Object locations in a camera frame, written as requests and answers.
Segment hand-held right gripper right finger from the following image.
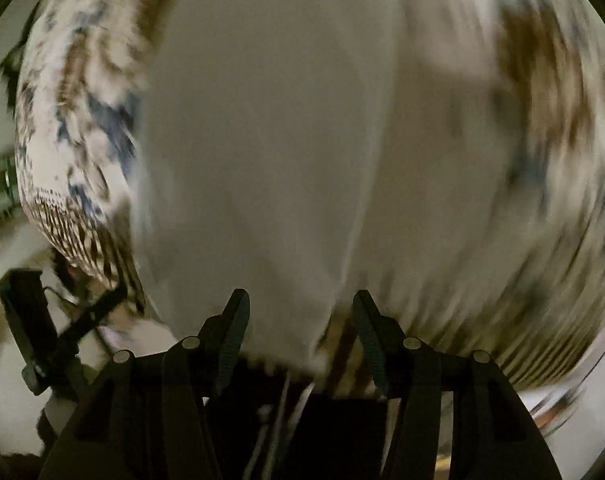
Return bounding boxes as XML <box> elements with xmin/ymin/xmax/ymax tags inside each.
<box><xmin>352</xmin><ymin>289</ymin><xmax>563</xmax><ymax>480</ymax></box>

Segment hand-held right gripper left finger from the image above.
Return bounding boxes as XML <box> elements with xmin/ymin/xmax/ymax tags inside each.
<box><xmin>40</xmin><ymin>288</ymin><xmax>251</xmax><ymax>480</ymax></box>

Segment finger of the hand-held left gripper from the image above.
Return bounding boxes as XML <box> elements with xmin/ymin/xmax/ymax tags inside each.
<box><xmin>0</xmin><ymin>268</ymin><xmax>129</xmax><ymax>397</ymax></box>

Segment white small garment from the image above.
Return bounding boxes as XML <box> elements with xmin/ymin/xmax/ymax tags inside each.
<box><xmin>132</xmin><ymin>0</ymin><xmax>538</xmax><ymax>386</ymax></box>

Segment brown blue printed blanket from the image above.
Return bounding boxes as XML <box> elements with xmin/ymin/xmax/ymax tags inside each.
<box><xmin>13</xmin><ymin>0</ymin><xmax>605</xmax><ymax>413</ymax></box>

